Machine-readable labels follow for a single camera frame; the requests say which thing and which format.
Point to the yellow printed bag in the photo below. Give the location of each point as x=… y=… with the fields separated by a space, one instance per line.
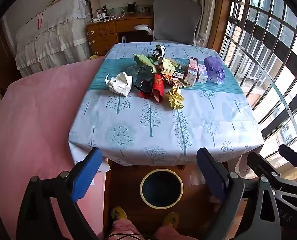
x=94 y=58

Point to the white crumpled paper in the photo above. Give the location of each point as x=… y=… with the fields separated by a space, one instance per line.
x=119 y=83

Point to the small black desk device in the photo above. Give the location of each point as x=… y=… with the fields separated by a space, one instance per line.
x=132 y=7

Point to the wooden desk with drawers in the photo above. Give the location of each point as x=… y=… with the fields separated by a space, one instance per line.
x=106 y=32

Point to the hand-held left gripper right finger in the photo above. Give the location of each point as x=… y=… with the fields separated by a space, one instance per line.
x=212 y=175

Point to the black packet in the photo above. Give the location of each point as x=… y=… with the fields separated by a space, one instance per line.
x=143 y=83

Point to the tree print tablecloth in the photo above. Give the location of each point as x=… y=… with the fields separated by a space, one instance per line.
x=138 y=130

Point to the light green foil wrapper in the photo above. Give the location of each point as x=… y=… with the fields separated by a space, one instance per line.
x=142 y=60

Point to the pink blanket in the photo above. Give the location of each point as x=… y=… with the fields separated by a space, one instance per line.
x=38 y=117

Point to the clear plastic bottle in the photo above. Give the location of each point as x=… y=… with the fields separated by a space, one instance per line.
x=136 y=71

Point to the white lace furniture cover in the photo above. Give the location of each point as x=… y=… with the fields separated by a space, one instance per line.
x=53 y=37

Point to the beige curtain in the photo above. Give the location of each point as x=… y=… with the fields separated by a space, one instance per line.
x=209 y=7

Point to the white purple carton box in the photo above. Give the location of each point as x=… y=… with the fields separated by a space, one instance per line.
x=202 y=73

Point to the tall pink carton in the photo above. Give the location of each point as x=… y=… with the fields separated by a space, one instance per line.
x=191 y=70

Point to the purple plastic bag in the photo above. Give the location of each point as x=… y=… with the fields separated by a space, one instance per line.
x=213 y=68

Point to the window grille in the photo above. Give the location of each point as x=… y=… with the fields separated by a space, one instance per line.
x=268 y=42

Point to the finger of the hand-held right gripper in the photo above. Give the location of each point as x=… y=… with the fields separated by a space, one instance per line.
x=291 y=155
x=263 y=166

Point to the red foil packet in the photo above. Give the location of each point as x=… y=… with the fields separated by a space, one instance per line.
x=157 y=88

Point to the grey office chair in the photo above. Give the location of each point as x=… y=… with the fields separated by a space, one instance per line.
x=176 y=17

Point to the yellow crumpled paper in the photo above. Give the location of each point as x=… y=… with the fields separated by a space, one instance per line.
x=175 y=97

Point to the round dark trash bin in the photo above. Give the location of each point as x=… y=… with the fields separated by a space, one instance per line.
x=161 y=188

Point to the person's right leg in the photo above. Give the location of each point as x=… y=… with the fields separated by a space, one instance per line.
x=171 y=233

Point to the person's leg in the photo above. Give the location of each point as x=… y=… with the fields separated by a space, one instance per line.
x=171 y=233
x=124 y=228

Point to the person's left leg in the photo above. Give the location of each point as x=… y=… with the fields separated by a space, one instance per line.
x=124 y=228

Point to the black white bag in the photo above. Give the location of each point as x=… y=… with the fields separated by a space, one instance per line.
x=159 y=52

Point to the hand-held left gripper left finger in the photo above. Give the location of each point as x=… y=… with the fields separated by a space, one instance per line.
x=87 y=172

